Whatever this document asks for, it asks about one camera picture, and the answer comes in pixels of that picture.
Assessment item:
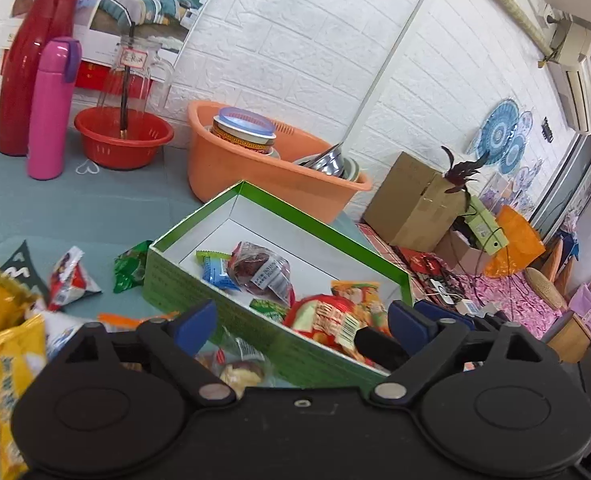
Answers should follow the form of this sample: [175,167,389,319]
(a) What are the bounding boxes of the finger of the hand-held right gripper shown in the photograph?
[354,327,411,373]
[414,301,509,333]

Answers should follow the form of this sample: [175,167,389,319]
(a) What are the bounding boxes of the large blue patterned wall plate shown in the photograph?
[477,99,520,154]

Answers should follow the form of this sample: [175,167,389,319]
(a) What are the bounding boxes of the bowl with blue lid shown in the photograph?
[211,108,279,156]

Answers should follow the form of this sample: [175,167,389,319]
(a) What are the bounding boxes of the large cardboard box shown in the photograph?
[363,152,469,252]

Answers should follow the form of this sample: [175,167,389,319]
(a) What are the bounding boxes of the bamboo pole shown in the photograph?
[454,0,557,63]

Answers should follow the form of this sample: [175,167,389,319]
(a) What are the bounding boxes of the air conditioner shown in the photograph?
[545,20,591,134]

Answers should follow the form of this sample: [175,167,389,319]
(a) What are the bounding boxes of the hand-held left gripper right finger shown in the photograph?
[370,300,559,407]

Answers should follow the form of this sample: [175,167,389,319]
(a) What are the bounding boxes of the purple box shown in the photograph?
[572,284,591,322]

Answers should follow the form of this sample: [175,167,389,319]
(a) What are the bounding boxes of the plaid cloth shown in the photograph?
[358,222,427,302]

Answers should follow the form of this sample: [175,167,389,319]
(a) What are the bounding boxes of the medium blue patterned wall plate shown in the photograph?
[498,135,529,176]

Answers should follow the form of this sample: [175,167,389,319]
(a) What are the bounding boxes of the glass pitcher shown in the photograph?
[98,42,176,112]

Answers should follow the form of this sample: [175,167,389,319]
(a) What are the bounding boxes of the wall poster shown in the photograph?
[10,0,234,67]

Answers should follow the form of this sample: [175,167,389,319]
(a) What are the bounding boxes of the white wall pipe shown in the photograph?
[344,0,450,147]

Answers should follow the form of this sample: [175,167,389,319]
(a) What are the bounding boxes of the red thermos jug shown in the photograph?
[0,0,84,157]

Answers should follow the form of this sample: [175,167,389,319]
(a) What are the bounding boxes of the orange plastic basin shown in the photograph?
[186,101,374,225]

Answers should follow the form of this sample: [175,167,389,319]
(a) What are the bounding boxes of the woven straw cushion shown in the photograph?
[524,266,569,311]

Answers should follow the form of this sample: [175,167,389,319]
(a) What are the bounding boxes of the green cardboard box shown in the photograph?
[142,181,415,388]

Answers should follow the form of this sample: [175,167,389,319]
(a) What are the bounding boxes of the dark purple plant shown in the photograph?
[440,146,492,211]

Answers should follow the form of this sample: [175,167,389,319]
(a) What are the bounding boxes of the orange snack packet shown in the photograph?
[331,280,391,337]

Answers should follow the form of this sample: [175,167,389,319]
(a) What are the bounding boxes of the blue snack packet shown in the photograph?
[196,251,242,292]

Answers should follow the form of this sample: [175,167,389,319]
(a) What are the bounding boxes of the white red triangular snack packet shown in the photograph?
[49,246,102,311]

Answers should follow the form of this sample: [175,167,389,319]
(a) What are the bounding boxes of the wooden cabinet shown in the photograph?
[547,310,591,364]

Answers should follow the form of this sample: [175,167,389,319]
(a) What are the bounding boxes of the dark red clear snack packet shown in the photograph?
[228,241,296,307]

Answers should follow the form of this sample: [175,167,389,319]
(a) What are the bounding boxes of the green shoebox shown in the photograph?
[465,207,509,254]

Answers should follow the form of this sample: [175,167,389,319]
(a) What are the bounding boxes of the small cardboard box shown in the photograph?
[435,230,492,276]

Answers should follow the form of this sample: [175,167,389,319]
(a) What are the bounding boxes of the red plastic basin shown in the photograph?
[74,106,175,170]

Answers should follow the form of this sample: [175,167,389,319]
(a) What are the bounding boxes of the yellow puffed snack packet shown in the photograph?
[0,314,50,480]

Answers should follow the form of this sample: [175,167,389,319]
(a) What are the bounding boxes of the yellow chip packet red logo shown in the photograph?
[0,260,42,341]

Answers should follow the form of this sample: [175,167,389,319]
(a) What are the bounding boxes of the dark stick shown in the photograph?
[119,25,136,140]

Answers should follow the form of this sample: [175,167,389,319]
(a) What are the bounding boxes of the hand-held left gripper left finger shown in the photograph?
[54,300,237,407]

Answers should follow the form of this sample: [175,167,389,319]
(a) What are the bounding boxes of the steel bowl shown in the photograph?
[294,144,347,179]

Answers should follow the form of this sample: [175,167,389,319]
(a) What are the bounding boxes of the white power strip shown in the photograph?
[431,280,482,317]

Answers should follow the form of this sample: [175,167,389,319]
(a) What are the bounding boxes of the green snack packet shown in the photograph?
[250,299,289,324]
[114,240,154,294]

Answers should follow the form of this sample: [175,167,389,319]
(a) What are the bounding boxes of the red gift packets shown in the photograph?
[399,247,447,277]

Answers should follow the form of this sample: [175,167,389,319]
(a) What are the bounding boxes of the pink thermos bottle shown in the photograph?
[28,37,82,181]

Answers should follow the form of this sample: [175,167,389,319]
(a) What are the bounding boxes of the orange plastic bag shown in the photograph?
[483,205,547,279]

